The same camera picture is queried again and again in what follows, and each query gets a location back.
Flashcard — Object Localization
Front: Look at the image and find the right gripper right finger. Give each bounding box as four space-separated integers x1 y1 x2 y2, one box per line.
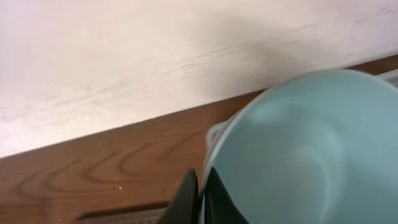
204 167 248 224

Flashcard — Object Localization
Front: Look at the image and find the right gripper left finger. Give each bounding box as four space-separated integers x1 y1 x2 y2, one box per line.
156 169 198 224

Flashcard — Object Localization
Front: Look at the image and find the light blue bowl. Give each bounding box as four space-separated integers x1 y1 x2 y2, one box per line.
202 70 397 223

